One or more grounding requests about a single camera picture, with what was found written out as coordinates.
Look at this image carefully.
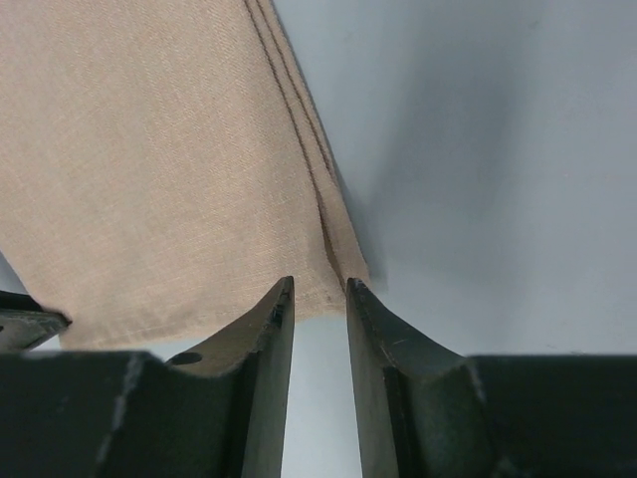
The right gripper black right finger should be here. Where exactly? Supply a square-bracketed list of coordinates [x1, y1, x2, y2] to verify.
[346, 279, 636, 477]

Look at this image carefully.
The beige cloth napkin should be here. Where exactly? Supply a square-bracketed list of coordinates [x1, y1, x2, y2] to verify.
[1, 1, 368, 350]

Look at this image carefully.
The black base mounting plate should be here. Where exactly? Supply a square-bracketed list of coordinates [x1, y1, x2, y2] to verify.
[0, 291, 71, 353]

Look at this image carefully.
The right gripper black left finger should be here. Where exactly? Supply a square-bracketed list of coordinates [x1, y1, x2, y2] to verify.
[1, 277, 295, 477]

